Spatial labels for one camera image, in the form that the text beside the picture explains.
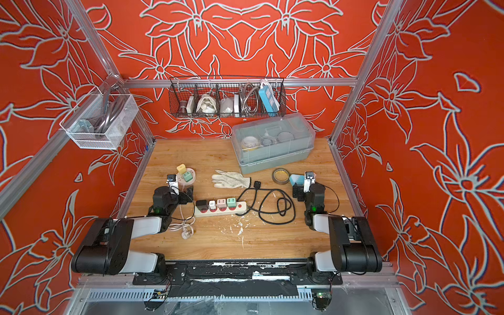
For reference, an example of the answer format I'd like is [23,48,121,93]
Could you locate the roll of brown tape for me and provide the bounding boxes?
[272,168,291,185]

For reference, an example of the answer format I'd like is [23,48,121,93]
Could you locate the black wire wall basket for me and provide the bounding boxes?
[169,76,286,118]

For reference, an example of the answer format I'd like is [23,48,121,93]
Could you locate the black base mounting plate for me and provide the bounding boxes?
[133,258,343,286]

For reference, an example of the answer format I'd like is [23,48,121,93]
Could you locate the green charger plug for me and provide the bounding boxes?
[227,198,237,209]

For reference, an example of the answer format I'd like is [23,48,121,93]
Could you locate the clear plastic wall bin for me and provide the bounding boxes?
[60,88,139,150]

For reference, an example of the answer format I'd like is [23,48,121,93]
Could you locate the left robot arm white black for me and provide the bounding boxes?
[71,186,194,279]

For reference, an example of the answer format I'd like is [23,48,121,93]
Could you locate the white power strip red sockets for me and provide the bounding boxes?
[194,199,248,217]

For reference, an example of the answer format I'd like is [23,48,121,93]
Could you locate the blue power strip in basket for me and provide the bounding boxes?
[259,80,280,117]

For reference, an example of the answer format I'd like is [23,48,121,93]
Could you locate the white cable of round hub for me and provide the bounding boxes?
[168,192,196,240]

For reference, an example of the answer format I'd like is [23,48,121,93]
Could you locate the grey cables in basket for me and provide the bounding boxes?
[239,82,260,116]

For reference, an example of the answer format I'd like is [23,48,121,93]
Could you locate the round pink socket hub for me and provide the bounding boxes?
[177,167,196,188]

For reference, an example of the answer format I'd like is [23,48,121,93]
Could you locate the small green plug adapter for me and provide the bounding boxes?
[182,171,194,182]

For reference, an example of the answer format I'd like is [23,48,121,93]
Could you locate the pink charger plug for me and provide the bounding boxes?
[217,198,227,211]

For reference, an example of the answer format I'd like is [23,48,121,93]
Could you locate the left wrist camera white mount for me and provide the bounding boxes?
[166,174,180,195]

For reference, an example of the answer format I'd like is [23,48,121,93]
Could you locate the white work glove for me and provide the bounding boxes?
[211,170,251,189]

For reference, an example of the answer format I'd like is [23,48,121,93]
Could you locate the yellow plug adapter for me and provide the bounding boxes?
[177,164,187,175]

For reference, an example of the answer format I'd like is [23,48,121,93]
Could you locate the blue triangular power strip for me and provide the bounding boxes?
[290,174,305,187]

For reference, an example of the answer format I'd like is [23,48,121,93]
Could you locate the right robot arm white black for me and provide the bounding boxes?
[293,182,383,274]

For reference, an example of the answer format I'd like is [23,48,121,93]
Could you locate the black charger plug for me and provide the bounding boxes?
[196,199,209,213]

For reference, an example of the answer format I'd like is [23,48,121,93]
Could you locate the small white charger plug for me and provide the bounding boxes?
[209,200,217,211]

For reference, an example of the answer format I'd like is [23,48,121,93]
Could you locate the translucent grey storage box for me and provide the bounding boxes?
[232,113,316,175]

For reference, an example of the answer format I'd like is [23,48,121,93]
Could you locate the black power cable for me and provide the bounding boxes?
[235,180,297,226]

